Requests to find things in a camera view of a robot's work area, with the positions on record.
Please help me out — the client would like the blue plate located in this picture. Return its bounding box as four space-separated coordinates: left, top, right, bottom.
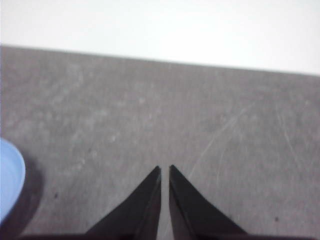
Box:
0 137 27 223

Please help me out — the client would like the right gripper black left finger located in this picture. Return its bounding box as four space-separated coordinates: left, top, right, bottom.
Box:
84 165 162 240

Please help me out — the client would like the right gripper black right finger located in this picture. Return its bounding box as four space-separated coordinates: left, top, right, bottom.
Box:
168 164 249 240

